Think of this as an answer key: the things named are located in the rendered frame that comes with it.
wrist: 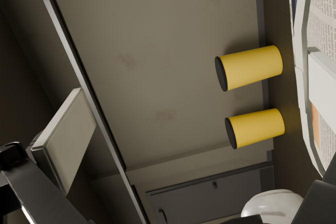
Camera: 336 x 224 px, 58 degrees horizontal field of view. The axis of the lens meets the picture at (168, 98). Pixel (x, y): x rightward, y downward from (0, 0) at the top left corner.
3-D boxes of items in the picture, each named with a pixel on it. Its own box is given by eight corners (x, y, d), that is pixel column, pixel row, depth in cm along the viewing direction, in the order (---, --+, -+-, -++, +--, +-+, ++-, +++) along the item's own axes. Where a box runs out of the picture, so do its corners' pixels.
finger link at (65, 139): (67, 197, 15) (52, 200, 15) (97, 125, 21) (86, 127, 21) (44, 146, 13) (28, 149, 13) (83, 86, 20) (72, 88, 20)
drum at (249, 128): (271, 99, 422) (223, 111, 423) (286, 117, 383) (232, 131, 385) (273, 123, 445) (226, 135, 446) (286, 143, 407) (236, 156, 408)
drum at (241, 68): (268, 36, 372) (212, 51, 373) (284, 50, 335) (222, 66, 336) (270, 67, 395) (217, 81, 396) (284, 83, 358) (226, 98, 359)
